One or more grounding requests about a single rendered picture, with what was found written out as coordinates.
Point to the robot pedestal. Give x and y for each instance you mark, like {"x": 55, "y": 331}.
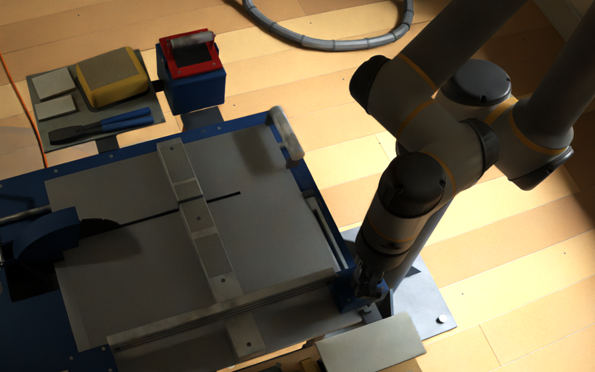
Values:
{"x": 421, "y": 299}

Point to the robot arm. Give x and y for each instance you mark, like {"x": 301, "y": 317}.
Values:
{"x": 432, "y": 129}

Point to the grey ribbed table stop bar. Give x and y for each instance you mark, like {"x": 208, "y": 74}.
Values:
{"x": 225, "y": 307}

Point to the grey rubber mat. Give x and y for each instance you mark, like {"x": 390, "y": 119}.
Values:
{"x": 96, "y": 132}

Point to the grey rip fence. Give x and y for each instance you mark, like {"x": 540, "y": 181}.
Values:
{"x": 204, "y": 227}

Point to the blue bucket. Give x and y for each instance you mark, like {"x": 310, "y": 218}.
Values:
{"x": 197, "y": 90}

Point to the dark saw blade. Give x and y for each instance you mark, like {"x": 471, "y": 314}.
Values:
{"x": 98, "y": 227}

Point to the grey subway tile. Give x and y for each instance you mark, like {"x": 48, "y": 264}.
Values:
{"x": 370, "y": 343}

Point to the grey guide rail rod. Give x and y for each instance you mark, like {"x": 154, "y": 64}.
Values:
{"x": 13, "y": 219}

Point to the blue blade guard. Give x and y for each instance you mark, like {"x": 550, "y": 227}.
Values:
{"x": 44, "y": 235}

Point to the red tray with grey roller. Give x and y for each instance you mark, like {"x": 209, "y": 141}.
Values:
{"x": 191, "y": 64}

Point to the blue wet tile saw body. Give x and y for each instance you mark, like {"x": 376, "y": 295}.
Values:
{"x": 18, "y": 330}

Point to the small grey tile piece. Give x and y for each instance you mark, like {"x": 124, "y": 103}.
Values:
{"x": 53, "y": 82}
{"x": 56, "y": 107}

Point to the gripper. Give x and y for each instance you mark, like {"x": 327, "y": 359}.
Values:
{"x": 380, "y": 258}

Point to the yellow sponge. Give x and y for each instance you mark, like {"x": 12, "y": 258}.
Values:
{"x": 111, "y": 77}

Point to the grey sliding saw table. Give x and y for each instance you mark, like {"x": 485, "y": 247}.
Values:
{"x": 271, "y": 227}

